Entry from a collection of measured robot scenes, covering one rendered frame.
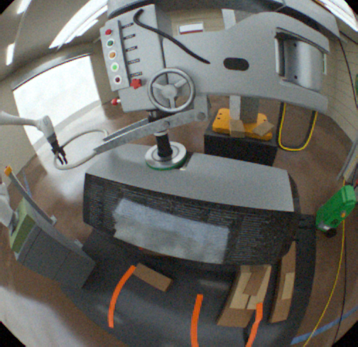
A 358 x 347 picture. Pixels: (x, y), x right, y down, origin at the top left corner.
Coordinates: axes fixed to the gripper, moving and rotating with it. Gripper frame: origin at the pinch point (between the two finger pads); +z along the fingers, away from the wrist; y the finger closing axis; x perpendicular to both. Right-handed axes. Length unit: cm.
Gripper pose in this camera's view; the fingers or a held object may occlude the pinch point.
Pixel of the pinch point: (63, 161)
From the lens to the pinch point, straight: 130.1
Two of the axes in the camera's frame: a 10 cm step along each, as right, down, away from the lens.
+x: -0.9, -6.7, 7.3
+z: 0.4, 7.3, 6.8
